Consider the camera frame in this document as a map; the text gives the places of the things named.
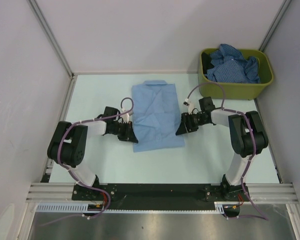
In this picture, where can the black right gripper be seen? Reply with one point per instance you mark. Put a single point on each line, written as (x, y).
(186, 125)

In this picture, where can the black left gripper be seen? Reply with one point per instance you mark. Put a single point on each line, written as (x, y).
(128, 134)

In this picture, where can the light blue long sleeve shirt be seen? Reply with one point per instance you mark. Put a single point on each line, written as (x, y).
(156, 116)

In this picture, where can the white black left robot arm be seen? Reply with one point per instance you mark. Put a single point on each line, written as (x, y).
(68, 144)

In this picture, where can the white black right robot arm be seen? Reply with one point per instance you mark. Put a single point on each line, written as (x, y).
(247, 136)

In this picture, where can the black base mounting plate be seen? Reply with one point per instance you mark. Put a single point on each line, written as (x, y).
(171, 196)

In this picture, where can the green plastic bin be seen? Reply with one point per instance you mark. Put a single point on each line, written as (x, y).
(235, 91)

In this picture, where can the blue checkered shirt in bin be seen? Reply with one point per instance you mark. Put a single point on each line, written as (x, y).
(230, 66)

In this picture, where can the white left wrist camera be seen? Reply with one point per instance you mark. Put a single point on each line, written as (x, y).
(125, 116)

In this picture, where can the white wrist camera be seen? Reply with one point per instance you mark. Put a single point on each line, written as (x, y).
(125, 116)
(190, 105)

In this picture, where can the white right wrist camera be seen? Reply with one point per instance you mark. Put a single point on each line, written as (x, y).
(190, 105)

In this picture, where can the white slotted cable duct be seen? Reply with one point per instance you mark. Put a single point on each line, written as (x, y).
(90, 208)

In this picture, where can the aluminium front rail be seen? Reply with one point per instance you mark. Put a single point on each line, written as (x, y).
(260, 193)

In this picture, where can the aluminium frame post right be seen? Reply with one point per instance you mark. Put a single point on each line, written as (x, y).
(275, 24)

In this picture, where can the aluminium frame post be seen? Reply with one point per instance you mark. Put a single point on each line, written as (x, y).
(275, 24)
(38, 13)

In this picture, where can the aluminium frame post left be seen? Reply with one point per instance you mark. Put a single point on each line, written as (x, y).
(38, 13)

